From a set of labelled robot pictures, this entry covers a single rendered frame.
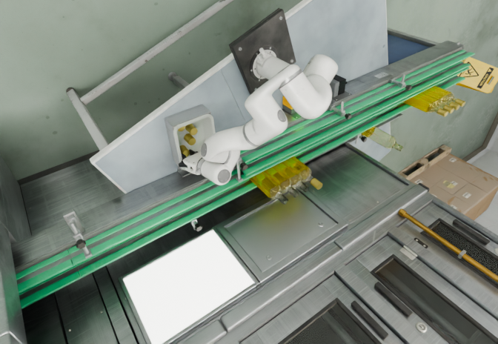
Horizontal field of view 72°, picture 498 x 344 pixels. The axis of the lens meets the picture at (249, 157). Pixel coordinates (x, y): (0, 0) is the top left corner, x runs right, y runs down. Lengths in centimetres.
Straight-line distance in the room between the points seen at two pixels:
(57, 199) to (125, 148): 67
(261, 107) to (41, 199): 135
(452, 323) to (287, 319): 57
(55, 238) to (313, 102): 103
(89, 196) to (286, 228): 100
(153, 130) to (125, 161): 16
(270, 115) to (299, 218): 68
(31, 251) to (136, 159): 48
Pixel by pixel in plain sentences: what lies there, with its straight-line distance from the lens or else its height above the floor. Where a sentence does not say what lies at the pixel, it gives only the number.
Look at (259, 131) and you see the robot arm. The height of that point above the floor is 121.
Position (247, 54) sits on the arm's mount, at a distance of 145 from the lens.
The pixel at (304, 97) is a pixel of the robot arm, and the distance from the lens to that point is 101.
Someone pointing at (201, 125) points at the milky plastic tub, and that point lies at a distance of 147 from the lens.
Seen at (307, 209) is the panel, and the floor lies 115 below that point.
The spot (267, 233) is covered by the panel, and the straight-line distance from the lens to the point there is 150.
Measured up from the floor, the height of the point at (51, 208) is 39.
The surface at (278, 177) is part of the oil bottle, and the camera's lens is 151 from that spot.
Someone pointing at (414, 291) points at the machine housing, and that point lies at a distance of 150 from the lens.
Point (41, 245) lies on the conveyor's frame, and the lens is 147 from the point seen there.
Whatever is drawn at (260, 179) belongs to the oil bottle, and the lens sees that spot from 151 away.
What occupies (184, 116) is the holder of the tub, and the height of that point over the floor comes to 79.
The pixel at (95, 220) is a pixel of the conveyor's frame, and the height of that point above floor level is 83.
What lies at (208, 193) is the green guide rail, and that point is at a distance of 144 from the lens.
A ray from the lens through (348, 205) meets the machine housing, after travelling 169.
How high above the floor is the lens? 191
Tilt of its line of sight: 41 degrees down
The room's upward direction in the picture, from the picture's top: 131 degrees clockwise
